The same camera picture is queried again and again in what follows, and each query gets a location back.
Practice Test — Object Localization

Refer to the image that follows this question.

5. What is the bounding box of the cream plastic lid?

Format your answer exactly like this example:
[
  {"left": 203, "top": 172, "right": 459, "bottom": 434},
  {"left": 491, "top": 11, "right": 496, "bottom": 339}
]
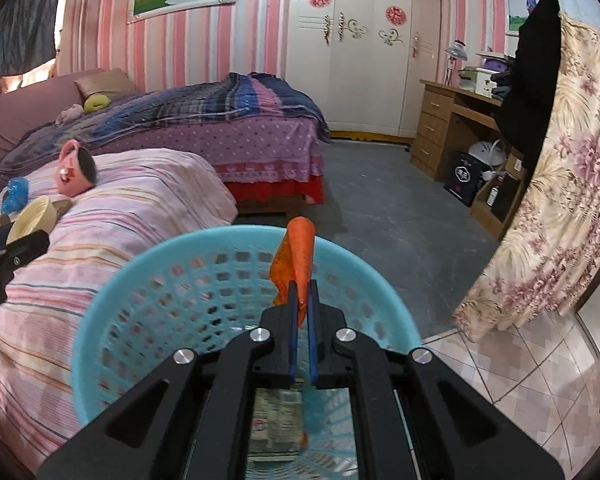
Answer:
[{"left": 6, "top": 196, "right": 57, "bottom": 245}]

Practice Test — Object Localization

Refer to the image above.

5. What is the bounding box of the blue plastic bag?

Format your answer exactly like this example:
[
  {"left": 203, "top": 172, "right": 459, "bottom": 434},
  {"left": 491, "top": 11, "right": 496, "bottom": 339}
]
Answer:
[{"left": 1, "top": 177, "right": 29, "bottom": 216}]

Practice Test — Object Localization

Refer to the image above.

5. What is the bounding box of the grey snack wrapper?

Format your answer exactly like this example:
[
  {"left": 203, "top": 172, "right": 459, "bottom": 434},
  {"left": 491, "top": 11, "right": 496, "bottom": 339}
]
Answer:
[{"left": 248, "top": 380, "right": 308, "bottom": 463}]

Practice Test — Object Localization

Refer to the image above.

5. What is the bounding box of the orange plastic wrapper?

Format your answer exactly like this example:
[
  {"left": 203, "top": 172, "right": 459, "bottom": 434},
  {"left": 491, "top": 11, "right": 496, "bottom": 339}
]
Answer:
[{"left": 268, "top": 216, "right": 315, "bottom": 326}]

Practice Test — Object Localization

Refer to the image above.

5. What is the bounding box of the pink cartoon mug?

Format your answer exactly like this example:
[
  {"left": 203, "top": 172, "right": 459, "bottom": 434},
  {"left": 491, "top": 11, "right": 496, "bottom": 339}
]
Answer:
[{"left": 55, "top": 140, "right": 97, "bottom": 198}]

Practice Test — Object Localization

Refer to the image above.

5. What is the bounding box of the light blue plastic basket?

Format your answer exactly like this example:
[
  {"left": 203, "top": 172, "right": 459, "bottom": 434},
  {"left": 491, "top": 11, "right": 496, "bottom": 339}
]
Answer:
[{"left": 72, "top": 226, "right": 420, "bottom": 479}]

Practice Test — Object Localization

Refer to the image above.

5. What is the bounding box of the pink striped bedspread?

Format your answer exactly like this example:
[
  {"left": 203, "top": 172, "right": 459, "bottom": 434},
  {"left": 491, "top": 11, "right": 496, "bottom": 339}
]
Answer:
[{"left": 0, "top": 148, "right": 237, "bottom": 477}]

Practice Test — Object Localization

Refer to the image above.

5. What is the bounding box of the pink plush toy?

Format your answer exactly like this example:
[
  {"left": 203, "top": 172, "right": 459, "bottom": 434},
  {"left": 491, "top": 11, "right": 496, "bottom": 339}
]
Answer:
[{"left": 55, "top": 103, "right": 84, "bottom": 127}]

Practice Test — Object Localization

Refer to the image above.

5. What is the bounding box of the yellow plush toy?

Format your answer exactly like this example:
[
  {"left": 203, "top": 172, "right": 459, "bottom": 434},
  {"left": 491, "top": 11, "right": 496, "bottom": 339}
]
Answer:
[{"left": 83, "top": 93, "right": 111, "bottom": 114}]

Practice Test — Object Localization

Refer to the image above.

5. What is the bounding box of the brown pillow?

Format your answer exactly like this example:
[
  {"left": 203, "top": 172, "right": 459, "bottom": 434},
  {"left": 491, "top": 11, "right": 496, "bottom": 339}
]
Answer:
[{"left": 76, "top": 68, "right": 137, "bottom": 101}]

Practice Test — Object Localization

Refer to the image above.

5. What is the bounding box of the dark grey window curtain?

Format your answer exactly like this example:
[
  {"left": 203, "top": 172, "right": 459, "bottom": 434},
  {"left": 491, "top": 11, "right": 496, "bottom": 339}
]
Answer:
[{"left": 0, "top": 0, "right": 58, "bottom": 77}]

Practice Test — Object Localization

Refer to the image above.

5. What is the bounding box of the floral curtain right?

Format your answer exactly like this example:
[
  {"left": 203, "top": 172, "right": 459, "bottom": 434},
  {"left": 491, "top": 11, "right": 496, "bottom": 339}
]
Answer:
[{"left": 454, "top": 14, "right": 600, "bottom": 342}]

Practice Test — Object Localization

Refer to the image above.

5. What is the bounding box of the black box under desk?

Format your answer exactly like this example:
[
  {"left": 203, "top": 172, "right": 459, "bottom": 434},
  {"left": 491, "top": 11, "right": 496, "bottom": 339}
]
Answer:
[{"left": 444, "top": 151, "right": 488, "bottom": 207}]

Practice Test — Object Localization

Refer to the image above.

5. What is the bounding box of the white helmet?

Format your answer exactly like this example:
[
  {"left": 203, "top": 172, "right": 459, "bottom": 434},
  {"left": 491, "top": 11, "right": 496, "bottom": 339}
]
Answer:
[{"left": 468, "top": 140, "right": 506, "bottom": 167}]

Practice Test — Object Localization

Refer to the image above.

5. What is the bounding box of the purple bed with plaid blanket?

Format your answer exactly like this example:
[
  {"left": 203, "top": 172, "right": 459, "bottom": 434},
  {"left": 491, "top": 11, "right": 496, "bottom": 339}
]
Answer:
[{"left": 0, "top": 73, "right": 330, "bottom": 204}]

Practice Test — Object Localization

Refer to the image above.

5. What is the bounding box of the wooden desk with drawers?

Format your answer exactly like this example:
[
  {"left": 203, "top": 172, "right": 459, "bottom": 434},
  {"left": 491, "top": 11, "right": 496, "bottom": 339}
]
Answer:
[{"left": 411, "top": 79, "right": 504, "bottom": 181}]

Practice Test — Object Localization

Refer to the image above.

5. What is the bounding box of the black hanging coat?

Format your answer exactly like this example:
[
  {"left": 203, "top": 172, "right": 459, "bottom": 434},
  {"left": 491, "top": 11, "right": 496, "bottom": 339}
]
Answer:
[{"left": 495, "top": 0, "right": 562, "bottom": 171}]

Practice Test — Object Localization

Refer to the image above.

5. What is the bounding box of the white printer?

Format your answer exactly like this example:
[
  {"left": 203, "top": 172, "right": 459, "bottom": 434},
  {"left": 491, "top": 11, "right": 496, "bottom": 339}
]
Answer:
[{"left": 457, "top": 51, "right": 514, "bottom": 98}]

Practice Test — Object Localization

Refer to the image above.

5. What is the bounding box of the desk lamp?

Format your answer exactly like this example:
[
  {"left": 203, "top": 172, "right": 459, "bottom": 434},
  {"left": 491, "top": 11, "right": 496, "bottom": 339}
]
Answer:
[{"left": 444, "top": 39, "right": 468, "bottom": 86}]

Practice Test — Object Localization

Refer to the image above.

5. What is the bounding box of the white wardrobe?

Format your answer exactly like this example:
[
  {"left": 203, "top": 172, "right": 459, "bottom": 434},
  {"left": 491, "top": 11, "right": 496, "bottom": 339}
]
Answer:
[{"left": 285, "top": 0, "right": 441, "bottom": 138}]

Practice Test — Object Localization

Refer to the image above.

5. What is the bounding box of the small framed photo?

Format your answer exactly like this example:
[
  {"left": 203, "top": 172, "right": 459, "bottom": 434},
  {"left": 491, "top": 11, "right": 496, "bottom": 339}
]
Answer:
[{"left": 505, "top": 0, "right": 539, "bottom": 36}]

